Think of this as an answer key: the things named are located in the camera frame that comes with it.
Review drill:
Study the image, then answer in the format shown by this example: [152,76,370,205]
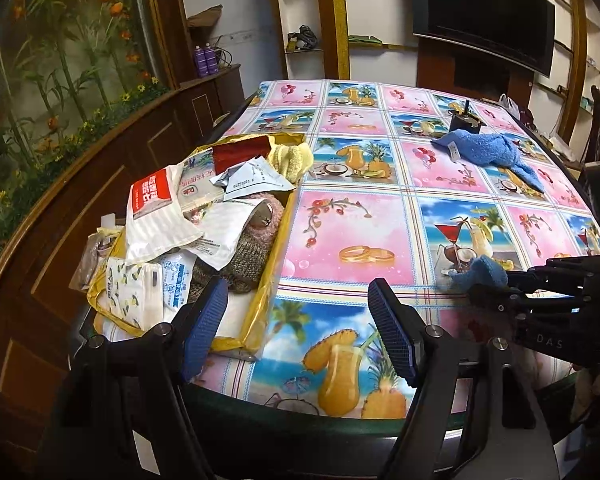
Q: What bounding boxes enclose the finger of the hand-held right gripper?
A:
[467,282,586,318]
[505,255,600,288]

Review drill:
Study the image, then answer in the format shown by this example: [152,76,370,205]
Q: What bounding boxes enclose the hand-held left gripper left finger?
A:
[40,276,229,480]

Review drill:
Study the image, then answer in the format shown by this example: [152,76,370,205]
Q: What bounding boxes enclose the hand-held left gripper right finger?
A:
[368,277,556,480]

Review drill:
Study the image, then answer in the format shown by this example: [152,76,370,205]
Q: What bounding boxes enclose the light blue tissue pack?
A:
[159,251,202,312]

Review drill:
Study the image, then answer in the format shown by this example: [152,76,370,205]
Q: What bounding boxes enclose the white foam box yellow tape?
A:
[87,132,308,361]

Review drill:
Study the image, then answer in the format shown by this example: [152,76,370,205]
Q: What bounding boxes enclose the blue fuzzy sock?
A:
[450,255,510,295]

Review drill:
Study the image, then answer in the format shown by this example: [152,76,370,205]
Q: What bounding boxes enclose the lemon print tissue pack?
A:
[104,257,167,332]

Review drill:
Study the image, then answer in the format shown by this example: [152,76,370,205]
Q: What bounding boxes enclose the grey brown knit hat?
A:
[187,191,287,297]

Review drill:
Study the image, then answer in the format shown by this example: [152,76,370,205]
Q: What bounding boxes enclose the white printed paper packet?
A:
[182,199,255,272]

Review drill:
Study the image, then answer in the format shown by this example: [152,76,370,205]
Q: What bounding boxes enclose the white packet red label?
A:
[126,165,205,264]

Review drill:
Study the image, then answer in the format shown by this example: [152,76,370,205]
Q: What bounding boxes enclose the white pouch orange print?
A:
[179,149,226,211]

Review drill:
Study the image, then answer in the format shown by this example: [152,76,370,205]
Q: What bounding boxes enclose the silver white packet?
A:
[215,156,287,195]

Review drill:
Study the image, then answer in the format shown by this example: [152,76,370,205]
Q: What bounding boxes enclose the red foil packet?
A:
[212,137,272,176]

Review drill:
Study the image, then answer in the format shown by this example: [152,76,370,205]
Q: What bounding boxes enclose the yellow fuzzy cloth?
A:
[269,142,314,192]

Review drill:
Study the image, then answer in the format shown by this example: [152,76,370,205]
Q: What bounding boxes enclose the printed tablecloth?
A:
[187,79,600,421]

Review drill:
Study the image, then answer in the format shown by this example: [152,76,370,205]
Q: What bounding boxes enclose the brown packet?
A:
[71,236,112,292]

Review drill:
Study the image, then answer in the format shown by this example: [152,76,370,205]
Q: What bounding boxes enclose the blue towel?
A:
[431,127,547,194]

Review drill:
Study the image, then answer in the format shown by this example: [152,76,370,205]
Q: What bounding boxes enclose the white bag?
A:
[497,92,522,117]

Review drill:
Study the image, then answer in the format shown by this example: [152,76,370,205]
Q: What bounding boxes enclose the wooden cabinet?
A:
[0,64,246,480]

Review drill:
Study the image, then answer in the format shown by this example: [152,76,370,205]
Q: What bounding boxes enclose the black television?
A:
[409,0,557,79]

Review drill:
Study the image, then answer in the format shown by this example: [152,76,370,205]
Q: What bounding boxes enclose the dark tool on shelf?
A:
[286,24,321,53]

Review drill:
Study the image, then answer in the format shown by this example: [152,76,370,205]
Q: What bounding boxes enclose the brown bag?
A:
[186,5,224,29]

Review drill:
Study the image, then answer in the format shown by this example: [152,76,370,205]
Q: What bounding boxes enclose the flower wall mural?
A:
[0,0,173,291]

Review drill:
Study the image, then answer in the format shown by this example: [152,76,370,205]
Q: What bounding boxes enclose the wooden wall shelf unit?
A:
[272,0,600,126]

